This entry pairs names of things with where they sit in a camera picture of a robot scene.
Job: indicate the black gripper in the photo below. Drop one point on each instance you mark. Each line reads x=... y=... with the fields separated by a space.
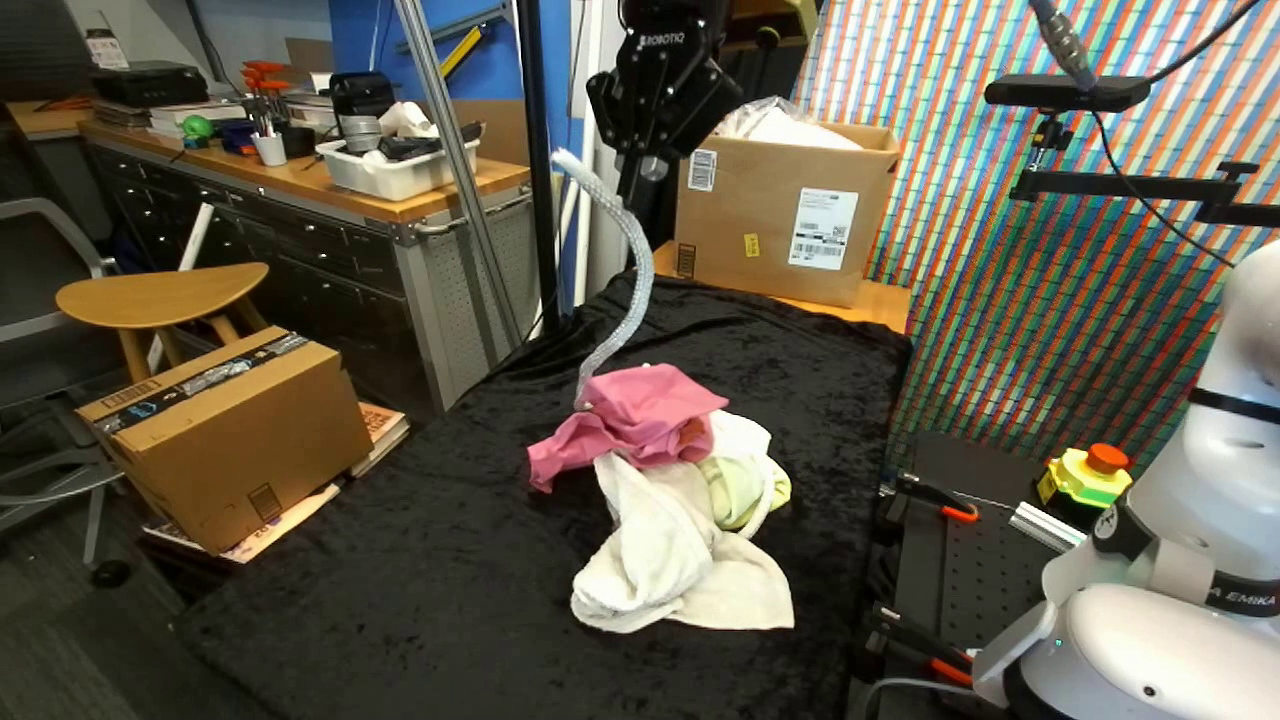
x=662 y=86

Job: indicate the pink cloth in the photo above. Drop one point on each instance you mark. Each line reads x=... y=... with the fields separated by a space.
x=643 y=414

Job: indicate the pale cream microfibre cloth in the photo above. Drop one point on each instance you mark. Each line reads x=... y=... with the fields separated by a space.
x=734 y=493

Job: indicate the white terry towel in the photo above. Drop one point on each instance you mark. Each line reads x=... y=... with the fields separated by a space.
x=666 y=560

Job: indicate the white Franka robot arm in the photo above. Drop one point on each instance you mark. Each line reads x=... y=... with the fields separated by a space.
x=1201 y=560

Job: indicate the black vertical pole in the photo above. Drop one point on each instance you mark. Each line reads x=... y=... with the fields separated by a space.
x=536 y=163

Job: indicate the large cardboard box with label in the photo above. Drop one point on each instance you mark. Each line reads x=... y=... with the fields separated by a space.
x=784 y=223

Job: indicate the silver metal pole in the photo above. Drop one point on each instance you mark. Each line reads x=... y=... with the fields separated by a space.
x=461 y=172

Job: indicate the white plastic bin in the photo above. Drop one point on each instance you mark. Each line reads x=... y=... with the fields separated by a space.
x=401 y=171

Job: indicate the wooden top workbench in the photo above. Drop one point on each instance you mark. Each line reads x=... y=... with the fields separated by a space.
x=333 y=252

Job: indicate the bright yellow microfibre cloth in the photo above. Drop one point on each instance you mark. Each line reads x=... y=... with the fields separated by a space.
x=783 y=484

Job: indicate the flat wooden board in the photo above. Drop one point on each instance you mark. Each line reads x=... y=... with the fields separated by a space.
x=375 y=434

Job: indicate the black velvet tablecloth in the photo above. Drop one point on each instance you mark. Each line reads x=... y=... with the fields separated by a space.
x=440 y=601

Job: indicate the cardboard box with black tape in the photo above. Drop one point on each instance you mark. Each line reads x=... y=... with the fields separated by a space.
x=226 y=434

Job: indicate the wooden stool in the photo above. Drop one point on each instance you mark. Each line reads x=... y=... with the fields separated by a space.
x=163 y=294

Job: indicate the black optical breadboard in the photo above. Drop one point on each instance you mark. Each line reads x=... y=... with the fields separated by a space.
x=962 y=573

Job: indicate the yellow emergency stop button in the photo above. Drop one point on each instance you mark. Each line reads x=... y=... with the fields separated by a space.
x=1087 y=478

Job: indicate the white framed office chair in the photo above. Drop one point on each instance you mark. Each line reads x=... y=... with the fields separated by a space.
x=40 y=465

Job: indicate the black stereo camera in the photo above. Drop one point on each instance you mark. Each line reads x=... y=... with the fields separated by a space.
x=1067 y=95

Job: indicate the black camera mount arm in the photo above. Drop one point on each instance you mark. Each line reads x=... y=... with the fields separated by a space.
x=1132 y=185

